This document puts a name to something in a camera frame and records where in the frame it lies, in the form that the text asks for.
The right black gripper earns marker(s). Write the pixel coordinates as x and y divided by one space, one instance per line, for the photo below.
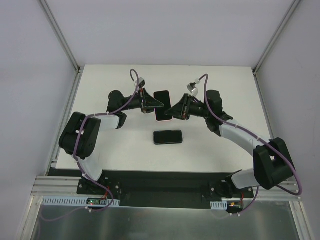
185 107

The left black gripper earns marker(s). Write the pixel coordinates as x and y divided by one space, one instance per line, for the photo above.
144 101

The pink phone case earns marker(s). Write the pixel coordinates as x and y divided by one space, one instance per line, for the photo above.
163 97

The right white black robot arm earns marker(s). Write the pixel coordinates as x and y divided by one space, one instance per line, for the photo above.
272 163

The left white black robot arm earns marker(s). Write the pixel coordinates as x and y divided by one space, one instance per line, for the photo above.
80 135

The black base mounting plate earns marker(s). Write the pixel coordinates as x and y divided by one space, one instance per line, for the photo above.
156 189

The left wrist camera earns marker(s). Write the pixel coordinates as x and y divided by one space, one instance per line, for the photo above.
140 83

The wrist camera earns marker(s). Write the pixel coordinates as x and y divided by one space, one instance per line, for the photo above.
140 83
192 88

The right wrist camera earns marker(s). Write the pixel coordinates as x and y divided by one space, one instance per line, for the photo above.
192 88

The right white cable duct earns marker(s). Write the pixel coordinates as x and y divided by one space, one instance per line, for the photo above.
219 205

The white cable duct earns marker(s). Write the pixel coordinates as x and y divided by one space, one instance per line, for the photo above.
219 205
79 201

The left aluminium frame post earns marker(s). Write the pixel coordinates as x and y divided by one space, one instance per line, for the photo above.
59 34

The aluminium frame post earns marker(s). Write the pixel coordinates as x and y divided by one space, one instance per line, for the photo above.
59 34
293 7

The aluminium frame front rail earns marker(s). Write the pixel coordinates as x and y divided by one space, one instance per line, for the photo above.
67 187

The left white cable duct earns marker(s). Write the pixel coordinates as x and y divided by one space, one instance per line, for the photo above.
79 201

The right aluminium frame post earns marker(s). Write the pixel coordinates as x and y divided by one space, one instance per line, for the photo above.
293 7

